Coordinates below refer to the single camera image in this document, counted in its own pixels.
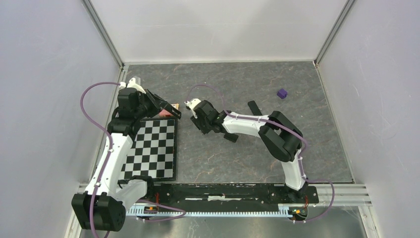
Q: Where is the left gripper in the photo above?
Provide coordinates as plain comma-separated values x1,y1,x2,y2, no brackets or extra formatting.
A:
134,88,168,120

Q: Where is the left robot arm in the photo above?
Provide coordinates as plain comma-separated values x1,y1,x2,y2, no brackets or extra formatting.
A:
71,87,181,233

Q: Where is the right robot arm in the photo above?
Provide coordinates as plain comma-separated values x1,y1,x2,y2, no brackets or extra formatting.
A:
184,98,308,202

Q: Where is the black white checkerboard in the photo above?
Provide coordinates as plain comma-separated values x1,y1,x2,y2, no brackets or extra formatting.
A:
118,117,178,181

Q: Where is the purple cube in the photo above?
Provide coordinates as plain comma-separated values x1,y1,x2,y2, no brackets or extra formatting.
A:
276,88,288,99

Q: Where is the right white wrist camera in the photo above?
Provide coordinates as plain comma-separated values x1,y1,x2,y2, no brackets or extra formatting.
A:
184,98,201,119

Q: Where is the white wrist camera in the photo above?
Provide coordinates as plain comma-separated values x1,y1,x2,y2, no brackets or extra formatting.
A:
119,77,146,94
184,98,201,119

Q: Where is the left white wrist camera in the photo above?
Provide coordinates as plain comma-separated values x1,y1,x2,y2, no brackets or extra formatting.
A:
119,77,146,94

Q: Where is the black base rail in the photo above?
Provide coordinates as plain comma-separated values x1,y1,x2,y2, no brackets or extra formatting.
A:
142,183,319,212

